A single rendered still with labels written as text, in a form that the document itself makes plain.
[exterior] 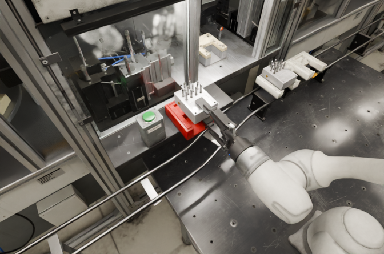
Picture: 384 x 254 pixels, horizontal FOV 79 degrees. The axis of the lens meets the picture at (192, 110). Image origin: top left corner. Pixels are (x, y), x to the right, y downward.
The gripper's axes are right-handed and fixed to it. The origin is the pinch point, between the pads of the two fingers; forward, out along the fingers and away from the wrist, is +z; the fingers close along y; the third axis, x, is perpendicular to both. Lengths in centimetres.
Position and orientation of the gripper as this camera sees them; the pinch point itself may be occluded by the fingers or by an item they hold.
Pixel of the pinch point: (203, 110)
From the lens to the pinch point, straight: 79.0
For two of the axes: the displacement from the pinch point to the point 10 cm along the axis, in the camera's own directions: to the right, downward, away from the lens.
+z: -5.7, -6.4, 5.1
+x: -8.2, 4.4, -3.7
